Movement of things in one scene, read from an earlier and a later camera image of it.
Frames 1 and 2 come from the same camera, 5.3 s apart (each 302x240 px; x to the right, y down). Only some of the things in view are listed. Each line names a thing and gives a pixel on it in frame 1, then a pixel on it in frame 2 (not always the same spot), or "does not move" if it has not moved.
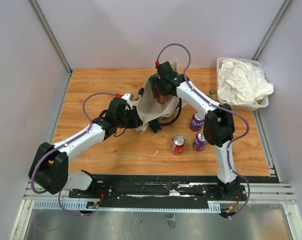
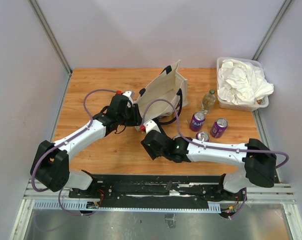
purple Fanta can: [197, 121] does not move
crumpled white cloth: [242, 83] does not move
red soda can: [160, 99] → [176, 137]
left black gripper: [137, 121] does not move
